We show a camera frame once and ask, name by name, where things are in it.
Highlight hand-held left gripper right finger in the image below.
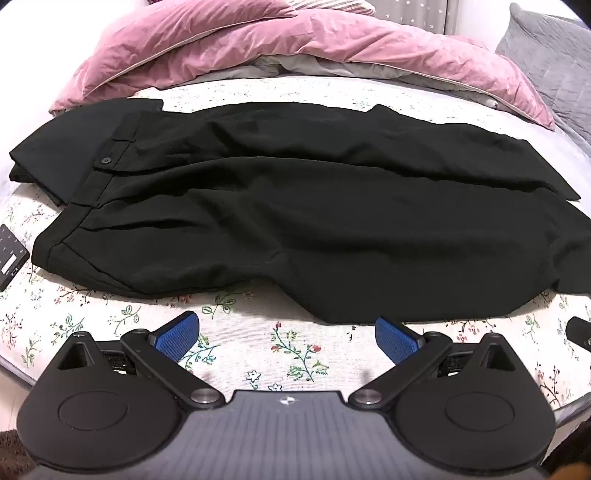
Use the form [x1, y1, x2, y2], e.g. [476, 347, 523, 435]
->
[349, 315, 522, 411]

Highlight grey quilted headboard cushion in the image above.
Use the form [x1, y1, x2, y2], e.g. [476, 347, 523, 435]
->
[496, 2, 591, 160]

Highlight striped pillow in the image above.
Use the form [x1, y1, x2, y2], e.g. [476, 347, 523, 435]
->
[286, 0, 375, 17]

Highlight black flat device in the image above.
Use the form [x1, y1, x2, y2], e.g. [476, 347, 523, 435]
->
[0, 224, 31, 292]

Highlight floral bed sheet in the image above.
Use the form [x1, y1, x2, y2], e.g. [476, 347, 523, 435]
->
[0, 76, 591, 409]

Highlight grey star-print curtain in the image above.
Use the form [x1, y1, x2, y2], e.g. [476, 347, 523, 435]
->
[374, 0, 455, 35]

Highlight black pants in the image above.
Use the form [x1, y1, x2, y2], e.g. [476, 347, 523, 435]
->
[31, 104, 591, 325]

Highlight pink duvet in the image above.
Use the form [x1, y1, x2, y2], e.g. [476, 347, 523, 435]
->
[48, 0, 557, 130]

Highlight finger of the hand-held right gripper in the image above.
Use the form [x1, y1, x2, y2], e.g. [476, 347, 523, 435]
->
[566, 316, 591, 350]

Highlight black folded cloth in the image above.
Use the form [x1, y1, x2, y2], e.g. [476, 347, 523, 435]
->
[8, 98, 164, 208]

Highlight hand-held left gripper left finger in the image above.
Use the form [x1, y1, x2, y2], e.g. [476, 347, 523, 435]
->
[51, 310, 222, 411]

